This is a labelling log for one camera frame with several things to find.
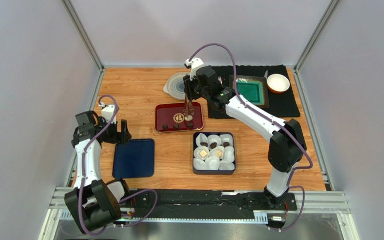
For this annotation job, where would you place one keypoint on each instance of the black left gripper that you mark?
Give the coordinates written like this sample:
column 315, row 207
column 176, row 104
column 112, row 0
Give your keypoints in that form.
column 119, row 138

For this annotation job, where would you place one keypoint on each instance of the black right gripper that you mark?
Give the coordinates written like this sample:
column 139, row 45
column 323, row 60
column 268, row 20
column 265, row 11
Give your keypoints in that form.
column 191, row 90

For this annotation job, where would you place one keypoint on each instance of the stainless steel serving tongs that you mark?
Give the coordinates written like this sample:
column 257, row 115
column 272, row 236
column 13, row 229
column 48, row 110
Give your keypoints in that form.
column 188, row 109

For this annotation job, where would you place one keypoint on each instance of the oval white chocolate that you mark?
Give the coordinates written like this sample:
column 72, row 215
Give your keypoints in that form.
column 189, row 118

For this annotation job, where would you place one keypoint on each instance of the white cube chocolate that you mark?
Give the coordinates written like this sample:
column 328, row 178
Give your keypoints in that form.
column 203, row 153

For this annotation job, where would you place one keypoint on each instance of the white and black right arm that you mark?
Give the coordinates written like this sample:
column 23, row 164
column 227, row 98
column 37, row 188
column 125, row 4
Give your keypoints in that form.
column 286, row 140

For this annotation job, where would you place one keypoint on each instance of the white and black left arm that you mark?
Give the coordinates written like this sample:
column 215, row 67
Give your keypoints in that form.
column 92, row 203

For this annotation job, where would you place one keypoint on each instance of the red chocolate tray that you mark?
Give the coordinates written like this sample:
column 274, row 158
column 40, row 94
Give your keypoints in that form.
column 173, row 113

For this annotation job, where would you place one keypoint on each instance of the dark blue chocolate box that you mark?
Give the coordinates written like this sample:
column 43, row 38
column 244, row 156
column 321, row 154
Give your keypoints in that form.
column 225, row 168

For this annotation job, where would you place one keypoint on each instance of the translucent round lid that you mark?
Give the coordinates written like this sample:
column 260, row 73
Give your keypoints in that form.
column 175, row 86

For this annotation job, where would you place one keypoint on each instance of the dark blue box lid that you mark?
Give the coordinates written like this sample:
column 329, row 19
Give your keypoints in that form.
column 134, row 160

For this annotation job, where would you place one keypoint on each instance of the white paper cup one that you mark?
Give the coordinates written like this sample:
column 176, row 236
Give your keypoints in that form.
column 201, row 138

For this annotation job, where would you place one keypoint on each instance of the white paper cup two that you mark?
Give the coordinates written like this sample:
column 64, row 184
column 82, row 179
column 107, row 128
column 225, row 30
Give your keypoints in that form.
column 214, row 139

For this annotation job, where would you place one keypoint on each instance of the white paper cup three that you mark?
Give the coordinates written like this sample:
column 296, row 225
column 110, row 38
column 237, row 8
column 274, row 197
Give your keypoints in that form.
column 227, row 138

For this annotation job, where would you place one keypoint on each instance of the green square ceramic plate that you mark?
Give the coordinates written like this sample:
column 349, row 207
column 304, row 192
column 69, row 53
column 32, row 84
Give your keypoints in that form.
column 254, row 89

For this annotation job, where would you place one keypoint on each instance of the white paper cup four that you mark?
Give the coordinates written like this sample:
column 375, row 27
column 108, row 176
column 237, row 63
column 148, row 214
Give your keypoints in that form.
column 197, row 153

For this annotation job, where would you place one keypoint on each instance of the white paper cup five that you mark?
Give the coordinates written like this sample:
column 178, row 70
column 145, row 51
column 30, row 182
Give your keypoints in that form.
column 212, row 153

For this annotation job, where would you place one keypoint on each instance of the white paper cup eight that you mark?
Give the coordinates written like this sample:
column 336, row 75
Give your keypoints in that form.
column 228, row 154

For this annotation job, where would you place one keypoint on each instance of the white paper cup six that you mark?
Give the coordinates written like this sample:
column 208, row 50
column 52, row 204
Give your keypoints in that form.
column 200, row 165

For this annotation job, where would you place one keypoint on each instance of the white paper cup seven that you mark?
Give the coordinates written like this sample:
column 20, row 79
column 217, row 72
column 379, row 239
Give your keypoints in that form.
column 212, row 163

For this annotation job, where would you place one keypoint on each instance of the white and orange bowl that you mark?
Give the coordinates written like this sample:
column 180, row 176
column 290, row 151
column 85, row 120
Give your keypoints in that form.
column 278, row 83

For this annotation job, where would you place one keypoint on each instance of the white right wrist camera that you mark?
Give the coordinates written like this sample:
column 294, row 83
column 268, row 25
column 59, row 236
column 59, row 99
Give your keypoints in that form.
column 194, row 65

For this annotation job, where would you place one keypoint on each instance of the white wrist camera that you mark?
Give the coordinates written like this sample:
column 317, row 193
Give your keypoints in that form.
column 108, row 112
column 194, row 65

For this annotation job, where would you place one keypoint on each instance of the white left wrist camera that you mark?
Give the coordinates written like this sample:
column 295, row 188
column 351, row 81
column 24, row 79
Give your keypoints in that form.
column 108, row 112

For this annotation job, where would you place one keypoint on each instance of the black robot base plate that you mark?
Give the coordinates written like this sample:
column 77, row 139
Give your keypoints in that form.
column 204, row 205

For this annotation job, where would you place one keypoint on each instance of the aluminium frame rail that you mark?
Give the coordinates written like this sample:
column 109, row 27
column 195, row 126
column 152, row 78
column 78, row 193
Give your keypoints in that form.
column 309, row 202

